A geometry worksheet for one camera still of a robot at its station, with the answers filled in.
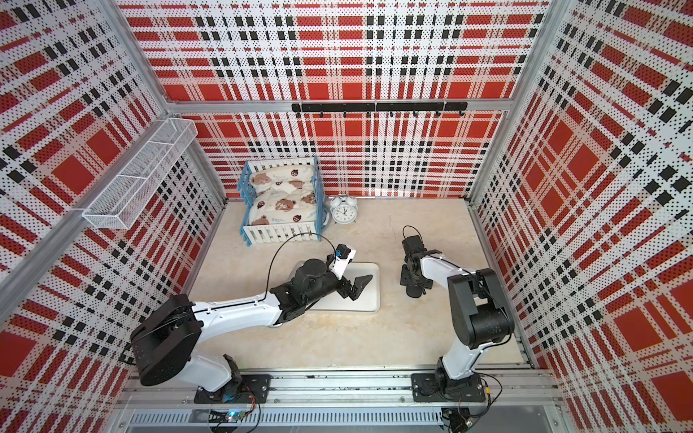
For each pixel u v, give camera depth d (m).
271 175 1.08
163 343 0.43
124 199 0.71
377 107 0.88
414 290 0.93
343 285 0.70
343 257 0.68
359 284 0.71
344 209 1.08
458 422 0.69
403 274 0.91
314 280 0.62
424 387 0.73
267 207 1.07
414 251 0.77
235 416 0.69
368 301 0.88
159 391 0.75
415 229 0.88
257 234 1.01
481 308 0.47
